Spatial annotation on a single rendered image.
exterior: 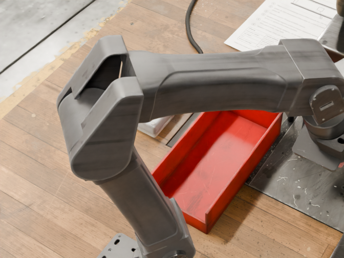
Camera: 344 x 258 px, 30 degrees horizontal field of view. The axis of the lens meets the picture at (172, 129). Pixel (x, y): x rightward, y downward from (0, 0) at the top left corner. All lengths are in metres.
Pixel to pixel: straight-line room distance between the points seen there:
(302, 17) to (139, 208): 0.75
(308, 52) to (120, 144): 0.23
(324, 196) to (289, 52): 0.44
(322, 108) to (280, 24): 0.68
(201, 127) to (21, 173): 0.32
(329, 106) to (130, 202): 0.25
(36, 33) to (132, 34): 1.50
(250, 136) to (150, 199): 0.42
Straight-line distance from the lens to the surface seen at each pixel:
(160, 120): 1.15
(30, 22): 2.90
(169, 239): 0.84
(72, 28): 2.83
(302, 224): 1.06
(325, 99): 0.72
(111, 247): 1.03
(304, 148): 0.88
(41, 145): 1.19
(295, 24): 1.39
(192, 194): 1.08
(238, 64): 0.68
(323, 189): 1.11
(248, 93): 0.68
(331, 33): 1.01
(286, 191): 1.10
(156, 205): 0.79
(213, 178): 1.10
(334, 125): 0.78
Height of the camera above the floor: 1.79
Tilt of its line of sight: 49 degrees down
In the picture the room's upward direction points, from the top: 3 degrees counter-clockwise
